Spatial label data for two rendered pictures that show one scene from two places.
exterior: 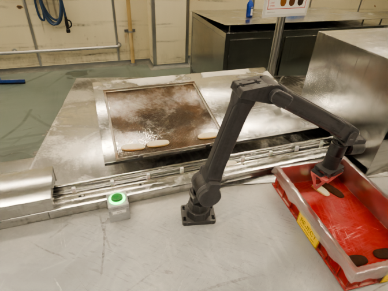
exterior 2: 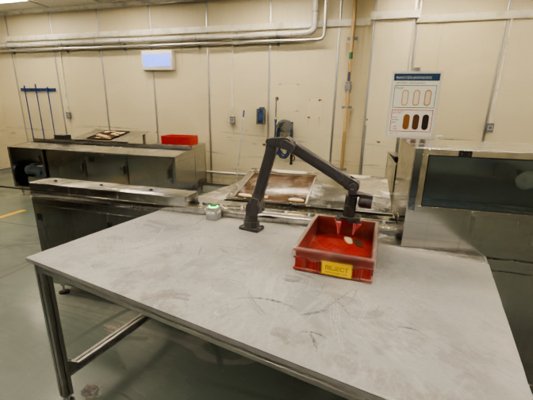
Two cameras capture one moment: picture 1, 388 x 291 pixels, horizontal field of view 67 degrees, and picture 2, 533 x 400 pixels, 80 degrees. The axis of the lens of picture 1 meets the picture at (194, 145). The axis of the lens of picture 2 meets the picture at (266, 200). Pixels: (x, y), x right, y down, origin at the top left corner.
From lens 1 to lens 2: 1.21 m
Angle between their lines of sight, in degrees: 37
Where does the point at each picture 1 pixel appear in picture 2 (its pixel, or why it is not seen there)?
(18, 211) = (170, 201)
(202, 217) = (249, 225)
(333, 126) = (335, 175)
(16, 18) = (259, 151)
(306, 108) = (311, 158)
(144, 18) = (355, 160)
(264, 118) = not seen: hidden behind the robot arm
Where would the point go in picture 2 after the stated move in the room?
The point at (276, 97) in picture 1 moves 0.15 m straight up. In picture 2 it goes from (283, 144) to (284, 111)
